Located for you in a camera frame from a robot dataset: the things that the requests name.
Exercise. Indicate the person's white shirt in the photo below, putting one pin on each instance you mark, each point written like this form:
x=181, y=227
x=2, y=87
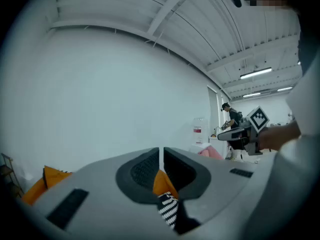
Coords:
x=295, y=184

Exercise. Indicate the pink fabric item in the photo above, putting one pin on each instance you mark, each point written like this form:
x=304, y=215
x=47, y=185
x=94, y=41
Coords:
x=211, y=152

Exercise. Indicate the clear box with red label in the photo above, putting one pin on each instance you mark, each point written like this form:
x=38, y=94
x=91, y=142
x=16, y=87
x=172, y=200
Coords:
x=200, y=131

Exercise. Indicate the person's right hand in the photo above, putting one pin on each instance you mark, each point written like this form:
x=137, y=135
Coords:
x=271, y=139

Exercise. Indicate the white door panel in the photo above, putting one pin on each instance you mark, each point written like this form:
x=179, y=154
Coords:
x=213, y=111

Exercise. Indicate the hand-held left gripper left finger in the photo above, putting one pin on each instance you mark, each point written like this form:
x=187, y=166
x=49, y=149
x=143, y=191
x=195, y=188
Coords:
x=130, y=181

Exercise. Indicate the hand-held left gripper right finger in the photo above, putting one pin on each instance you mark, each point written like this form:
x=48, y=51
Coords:
x=192, y=179

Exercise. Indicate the white cabinet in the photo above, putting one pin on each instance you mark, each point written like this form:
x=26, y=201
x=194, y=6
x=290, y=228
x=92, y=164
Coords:
x=220, y=146

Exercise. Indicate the person's right forearm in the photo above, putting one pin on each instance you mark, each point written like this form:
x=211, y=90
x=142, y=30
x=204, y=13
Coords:
x=291, y=132

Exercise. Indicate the long ceiling light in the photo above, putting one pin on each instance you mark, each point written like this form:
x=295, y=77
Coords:
x=252, y=94
x=285, y=89
x=256, y=73

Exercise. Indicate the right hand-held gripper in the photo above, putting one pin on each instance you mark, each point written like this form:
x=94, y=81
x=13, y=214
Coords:
x=257, y=119

